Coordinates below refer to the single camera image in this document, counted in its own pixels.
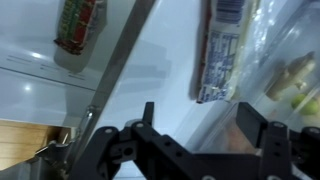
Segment red burrito food pack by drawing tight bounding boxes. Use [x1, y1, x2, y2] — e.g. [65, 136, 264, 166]
[54, 0, 107, 55]

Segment white blue food pack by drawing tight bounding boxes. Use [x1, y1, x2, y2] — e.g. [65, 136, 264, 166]
[197, 0, 260, 103]

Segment open freezer drawer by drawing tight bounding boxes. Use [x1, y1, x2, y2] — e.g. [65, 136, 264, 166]
[1, 1, 319, 180]

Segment green limes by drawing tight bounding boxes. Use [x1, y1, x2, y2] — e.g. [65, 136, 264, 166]
[291, 94, 320, 116]

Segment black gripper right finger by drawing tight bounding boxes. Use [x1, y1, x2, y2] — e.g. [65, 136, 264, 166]
[236, 102, 268, 148]

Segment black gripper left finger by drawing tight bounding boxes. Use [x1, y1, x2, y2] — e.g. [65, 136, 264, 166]
[142, 102, 155, 125]

